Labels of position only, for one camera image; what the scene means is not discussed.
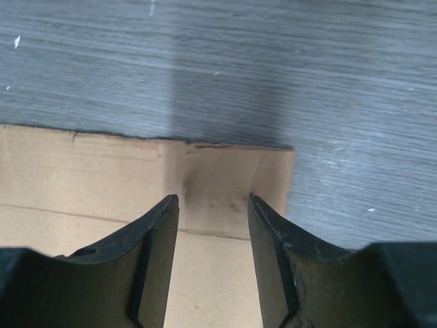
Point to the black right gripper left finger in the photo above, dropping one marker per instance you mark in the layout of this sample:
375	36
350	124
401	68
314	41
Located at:
121	280

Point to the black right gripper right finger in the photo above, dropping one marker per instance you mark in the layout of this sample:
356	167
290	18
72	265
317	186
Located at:
304	281

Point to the brown cardboard box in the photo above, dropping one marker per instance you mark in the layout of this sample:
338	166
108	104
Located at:
61	191

